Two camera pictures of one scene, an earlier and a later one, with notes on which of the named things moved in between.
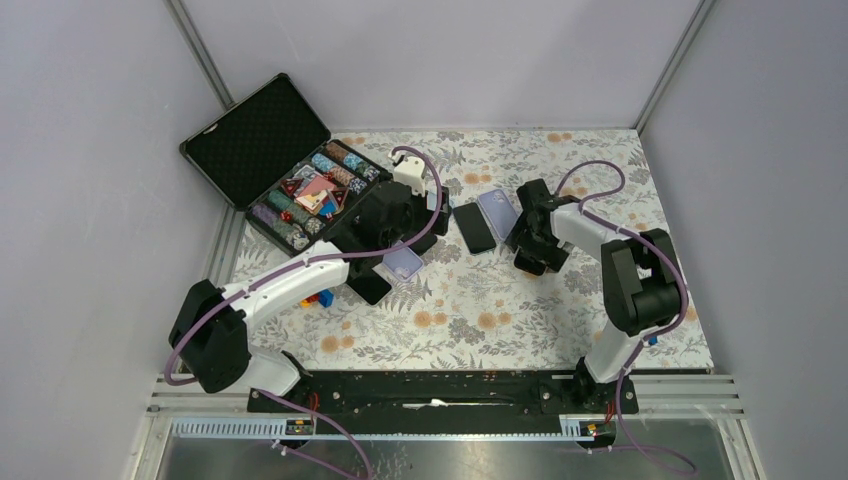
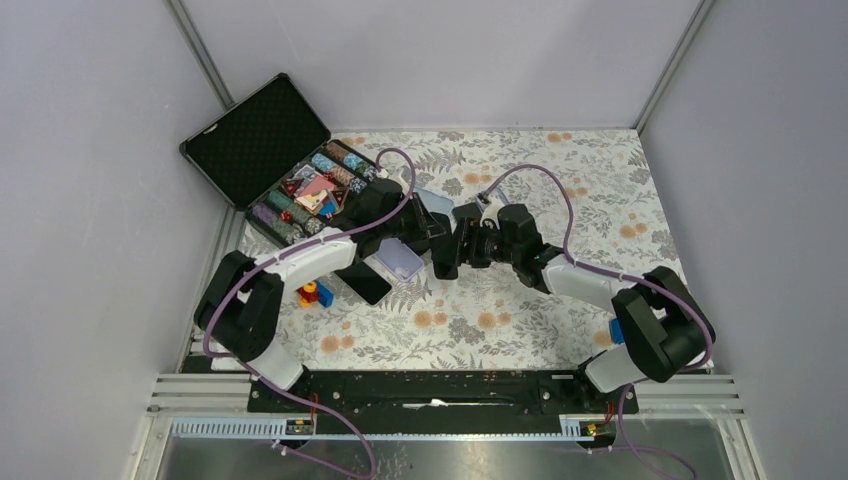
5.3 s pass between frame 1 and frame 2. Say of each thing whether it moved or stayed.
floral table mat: stayed
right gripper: moved
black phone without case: moved
